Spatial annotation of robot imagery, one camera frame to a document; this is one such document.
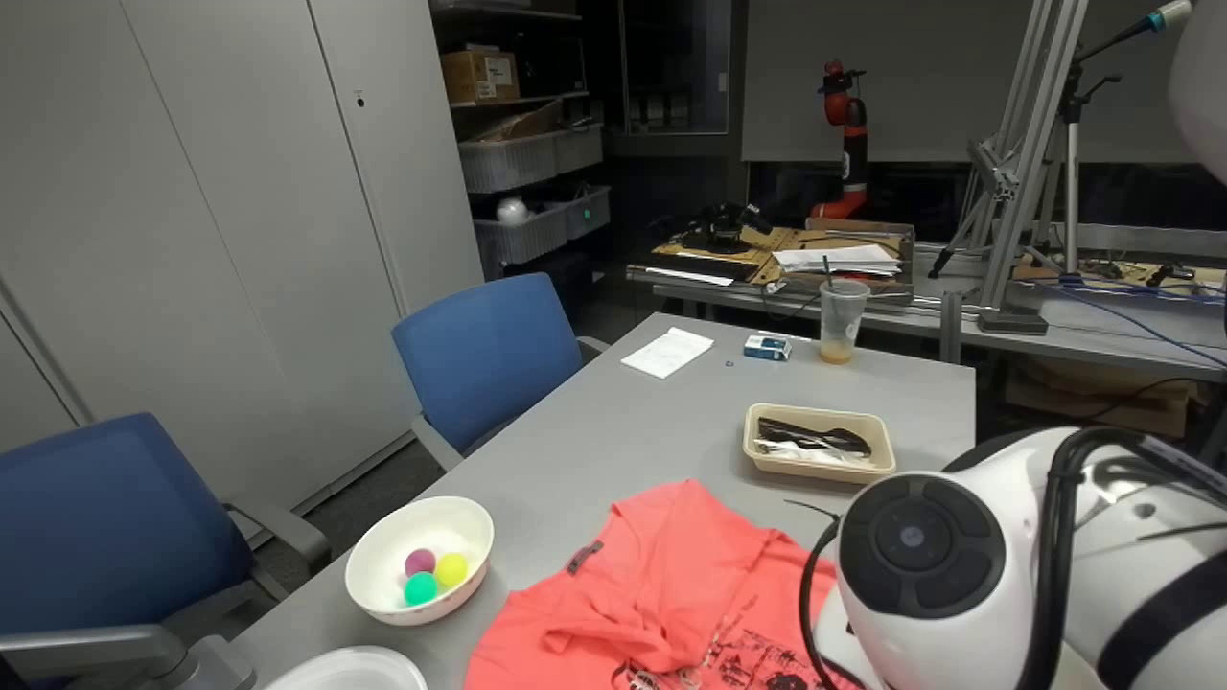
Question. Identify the red T-shirt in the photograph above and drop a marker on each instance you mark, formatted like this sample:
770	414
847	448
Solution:
675	593

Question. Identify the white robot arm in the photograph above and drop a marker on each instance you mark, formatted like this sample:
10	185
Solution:
1076	543

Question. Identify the white paper sheet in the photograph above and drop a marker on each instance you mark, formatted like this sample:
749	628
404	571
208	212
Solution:
669	354

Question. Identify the blue office chair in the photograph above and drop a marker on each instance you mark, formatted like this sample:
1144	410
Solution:
479	356
106	538

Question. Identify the small blue white box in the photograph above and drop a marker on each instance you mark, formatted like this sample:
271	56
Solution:
763	346

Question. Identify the beige cutlery tray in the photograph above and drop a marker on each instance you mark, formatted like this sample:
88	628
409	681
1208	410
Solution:
815	441

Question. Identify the clear plastic cup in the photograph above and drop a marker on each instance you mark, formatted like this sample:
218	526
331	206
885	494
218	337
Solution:
842	312

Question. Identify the grey storage bins shelf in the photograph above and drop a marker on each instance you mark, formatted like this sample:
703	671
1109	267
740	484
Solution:
525	120

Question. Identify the yellow ball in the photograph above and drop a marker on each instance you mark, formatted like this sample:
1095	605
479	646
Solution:
453	567

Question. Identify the white bowl with balls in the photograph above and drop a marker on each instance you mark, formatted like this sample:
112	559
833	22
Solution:
438	521

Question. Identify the pink ball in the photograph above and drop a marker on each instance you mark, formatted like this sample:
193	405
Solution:
419	559

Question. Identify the green ball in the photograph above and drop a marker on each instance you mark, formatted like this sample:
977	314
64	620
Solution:
419	588

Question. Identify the white empty plate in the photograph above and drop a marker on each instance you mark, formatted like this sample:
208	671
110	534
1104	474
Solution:
354	669

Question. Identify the cluttered back table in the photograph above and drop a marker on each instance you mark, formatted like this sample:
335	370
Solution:
1084	329

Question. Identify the aluminium frame stand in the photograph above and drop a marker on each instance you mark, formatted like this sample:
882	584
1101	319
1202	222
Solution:
1004	170

